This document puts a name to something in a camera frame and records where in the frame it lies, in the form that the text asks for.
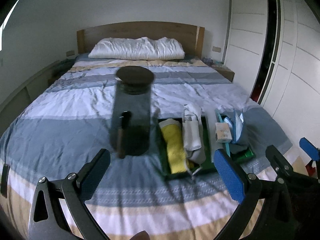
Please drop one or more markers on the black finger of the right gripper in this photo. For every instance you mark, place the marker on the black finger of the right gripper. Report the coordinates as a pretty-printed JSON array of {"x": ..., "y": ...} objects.
[{"x": 281, "y": 166}]

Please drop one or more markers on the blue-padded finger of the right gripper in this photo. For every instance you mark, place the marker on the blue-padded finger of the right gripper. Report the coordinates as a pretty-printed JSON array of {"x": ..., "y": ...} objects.
[{"x": 311, "y": 150}]

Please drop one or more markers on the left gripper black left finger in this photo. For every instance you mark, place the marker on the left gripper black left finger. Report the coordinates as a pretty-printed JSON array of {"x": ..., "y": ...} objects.
[{"x": 47, "y": 220}]

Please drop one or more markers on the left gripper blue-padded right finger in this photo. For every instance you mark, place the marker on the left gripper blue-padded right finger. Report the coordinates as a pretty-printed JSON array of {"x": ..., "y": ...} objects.
[{"x": 232, "y": 177}]

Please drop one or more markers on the face tissue pack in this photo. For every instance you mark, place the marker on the face tissue pack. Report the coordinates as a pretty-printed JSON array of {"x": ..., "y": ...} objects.
[{"x": 222, "y": 132}]

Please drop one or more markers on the grey fabric pouch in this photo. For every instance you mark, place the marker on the grey fabric pouch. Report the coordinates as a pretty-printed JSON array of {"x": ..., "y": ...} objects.
[{"x": 192, "y": 131}]

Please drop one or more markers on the grey blue-edged cloth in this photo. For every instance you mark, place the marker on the grey blue-edged cloth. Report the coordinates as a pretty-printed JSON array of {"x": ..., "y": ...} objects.
[{"x": 238, "y": 129}]

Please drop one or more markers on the yellow towel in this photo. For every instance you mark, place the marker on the yellow towel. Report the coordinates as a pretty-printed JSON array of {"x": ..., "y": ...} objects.
[{"x": 177, "y": 158}]

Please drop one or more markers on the clear plastic packet teal strip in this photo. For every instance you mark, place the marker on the clear plastic packet teal strip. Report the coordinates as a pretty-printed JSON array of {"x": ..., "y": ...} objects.
[{"x": 212, "y": 117}]

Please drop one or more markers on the person's left hand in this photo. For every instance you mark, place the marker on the person's left hand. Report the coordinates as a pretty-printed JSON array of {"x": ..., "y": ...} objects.
[{"x": 143, "y": 235}]

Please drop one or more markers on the dark green tray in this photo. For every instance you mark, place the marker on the dark green tray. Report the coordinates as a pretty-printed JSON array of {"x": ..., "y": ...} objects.
[{"x": 207, "y": 166}]

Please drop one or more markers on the striped blue beige duvet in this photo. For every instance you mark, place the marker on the striped blue beige duvet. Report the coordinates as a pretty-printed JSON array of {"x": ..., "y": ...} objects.
[{"x": 157, "y": 122}]

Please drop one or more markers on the smartphone with red case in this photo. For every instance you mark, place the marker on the smartphone with red case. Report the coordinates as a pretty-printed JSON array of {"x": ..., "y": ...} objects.
[{"x": 4, "y": 180}]

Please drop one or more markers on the wooden nightstand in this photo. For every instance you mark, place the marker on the wooden nightstand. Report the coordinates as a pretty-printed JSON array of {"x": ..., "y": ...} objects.
[{"x": 225, "y": 72}]

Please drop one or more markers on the white wardrobe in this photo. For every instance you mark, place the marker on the white wardrobe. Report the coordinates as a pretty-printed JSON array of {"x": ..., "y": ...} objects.
[{"x": 273, "y": 48}]

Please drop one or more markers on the wooden headboard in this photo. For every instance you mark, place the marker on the wooden headboard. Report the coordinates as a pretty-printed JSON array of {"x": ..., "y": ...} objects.
[{"x": 191, "y": 37}]

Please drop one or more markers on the white pillow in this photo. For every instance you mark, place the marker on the white pillow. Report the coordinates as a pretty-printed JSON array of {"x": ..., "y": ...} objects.
[{"x": 142, "y": 48}]

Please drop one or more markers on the wall socket plate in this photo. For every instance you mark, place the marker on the wall socket plate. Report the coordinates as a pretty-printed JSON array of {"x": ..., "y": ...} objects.
[
  {"x": 216, "y": 49},
  {"x": 70, "y": 53}
]

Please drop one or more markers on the left wall socket plate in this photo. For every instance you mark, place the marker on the left wall socket plate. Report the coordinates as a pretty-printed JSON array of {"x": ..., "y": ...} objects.
[{"x": 70, "y": 53}]

